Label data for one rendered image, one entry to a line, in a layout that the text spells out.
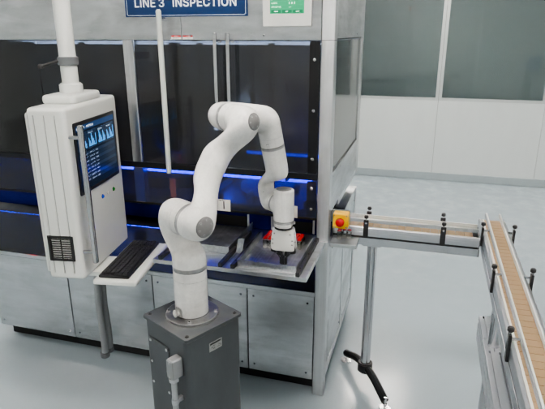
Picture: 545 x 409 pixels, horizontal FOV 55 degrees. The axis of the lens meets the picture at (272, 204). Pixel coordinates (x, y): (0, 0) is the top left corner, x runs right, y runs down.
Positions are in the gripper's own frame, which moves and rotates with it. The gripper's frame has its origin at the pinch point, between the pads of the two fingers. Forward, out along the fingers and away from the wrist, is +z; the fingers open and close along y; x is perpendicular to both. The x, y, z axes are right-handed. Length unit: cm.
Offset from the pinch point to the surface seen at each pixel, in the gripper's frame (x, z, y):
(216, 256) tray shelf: -5.2, 4.4, 32.7
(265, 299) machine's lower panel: -35, 39, 19
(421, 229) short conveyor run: -53, -1, -54
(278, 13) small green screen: -34, -98, 12
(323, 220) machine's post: -35.4, -6.7, -10.0
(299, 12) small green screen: -34, -99, 3
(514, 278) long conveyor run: -8, -1, -90
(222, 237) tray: -27.1, 4.2, 38.3
